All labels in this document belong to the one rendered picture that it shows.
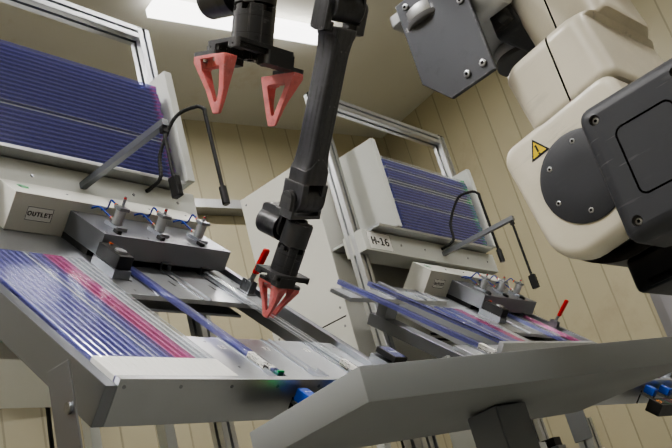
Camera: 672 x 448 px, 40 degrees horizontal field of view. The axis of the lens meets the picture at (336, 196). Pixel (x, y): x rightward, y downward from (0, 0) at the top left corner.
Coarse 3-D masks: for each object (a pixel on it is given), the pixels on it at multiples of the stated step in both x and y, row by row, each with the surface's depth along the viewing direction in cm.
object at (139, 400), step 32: (128, 384) 125; (160, 384) 129; (192, 384) 133; (224, 384) 138; (256, 384) 143; (288, 384) 149; (320, 384) 155; (128, 416) 127; (160, 416) 131; (192, 416) 136; (224, 416) 140; (256, 416) 146
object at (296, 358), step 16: (192, 336) 159; (208, 352) 154; (224, 352) 157; (256, 352) 163; (272, 352) 166; (288, 352) 169; (304, 352) 174; (320, 352) 177; (336, 352) 181; (240, 368) 152; (256, 368) 155; (288, 368) 161; (304, 368) 163; (320, 368) 168; (336, 368) 171
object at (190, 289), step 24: (0, 240) 172; (24, 240) 178; (48, 240) 184; (144, 264) 193; (144, 288) 176; (168, 288) 182; (192, 288) 188; (216, 288) 195; (168, 312) 183; (216, 312) 193
